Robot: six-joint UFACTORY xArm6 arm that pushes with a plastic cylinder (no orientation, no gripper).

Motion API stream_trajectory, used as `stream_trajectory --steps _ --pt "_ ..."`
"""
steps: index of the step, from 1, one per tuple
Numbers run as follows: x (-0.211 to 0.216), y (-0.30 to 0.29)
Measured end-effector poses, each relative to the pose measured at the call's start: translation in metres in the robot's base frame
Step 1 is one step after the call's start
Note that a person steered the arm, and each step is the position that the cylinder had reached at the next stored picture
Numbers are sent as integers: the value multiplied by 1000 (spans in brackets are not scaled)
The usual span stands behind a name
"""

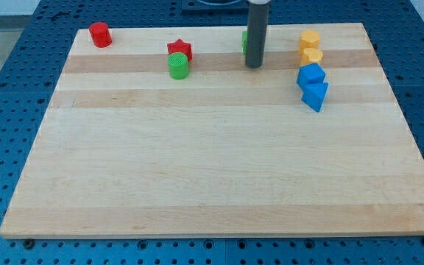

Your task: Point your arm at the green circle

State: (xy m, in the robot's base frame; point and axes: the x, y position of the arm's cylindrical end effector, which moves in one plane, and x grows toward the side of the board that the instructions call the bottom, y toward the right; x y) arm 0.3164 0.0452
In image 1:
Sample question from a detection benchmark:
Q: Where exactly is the yellow hexagon block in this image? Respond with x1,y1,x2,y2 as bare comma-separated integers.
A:
298,29,320,54

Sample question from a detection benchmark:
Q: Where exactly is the red star block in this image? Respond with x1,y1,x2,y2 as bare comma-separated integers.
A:
166,38,193,61

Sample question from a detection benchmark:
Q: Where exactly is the blue cube block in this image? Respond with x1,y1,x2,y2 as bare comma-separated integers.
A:
296,63,326,88

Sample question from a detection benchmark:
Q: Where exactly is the blue triangle block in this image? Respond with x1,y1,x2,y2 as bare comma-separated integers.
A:
301,82,329,113

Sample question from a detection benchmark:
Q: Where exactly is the green cylinder block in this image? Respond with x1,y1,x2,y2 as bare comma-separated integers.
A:
167,52,189,80

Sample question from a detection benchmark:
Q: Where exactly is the green block behind tool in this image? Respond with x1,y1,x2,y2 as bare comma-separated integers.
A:
241,30,247,55

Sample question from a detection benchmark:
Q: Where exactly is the red cylinder block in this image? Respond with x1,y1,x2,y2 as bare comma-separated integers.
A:
88,22,112,48

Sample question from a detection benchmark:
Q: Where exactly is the wooden board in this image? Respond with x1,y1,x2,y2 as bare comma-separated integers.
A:
0,23,424,239

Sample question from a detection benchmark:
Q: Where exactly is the yellow heart block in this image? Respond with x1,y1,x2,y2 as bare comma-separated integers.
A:
300,48,323,66

